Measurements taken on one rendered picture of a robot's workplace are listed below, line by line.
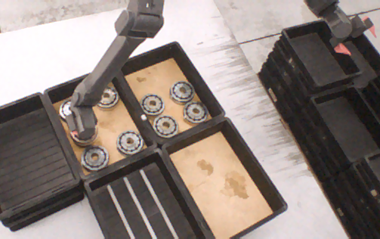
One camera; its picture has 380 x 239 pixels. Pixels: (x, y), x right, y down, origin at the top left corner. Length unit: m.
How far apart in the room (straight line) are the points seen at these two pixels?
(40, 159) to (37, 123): 0.15
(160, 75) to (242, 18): 1.57
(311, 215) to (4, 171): 1.21
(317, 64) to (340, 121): 0.34
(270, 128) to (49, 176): 0.98
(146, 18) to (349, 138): 1.65
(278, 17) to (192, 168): 1.99
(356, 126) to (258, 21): 1.18
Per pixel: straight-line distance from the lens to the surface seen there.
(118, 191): 1.44
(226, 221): 1.46
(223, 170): 1.52
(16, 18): 3.04
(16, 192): 1.49
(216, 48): 1.97
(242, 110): 1.81
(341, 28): 1.36
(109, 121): 1.55
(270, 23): 3.18
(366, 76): 2.82
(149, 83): 1.64
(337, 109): 2.43
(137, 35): 1.00
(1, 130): 1.59
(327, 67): 2.42
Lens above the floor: 2.21
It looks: 61 degrees down
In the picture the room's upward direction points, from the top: 9 degrees clockwise
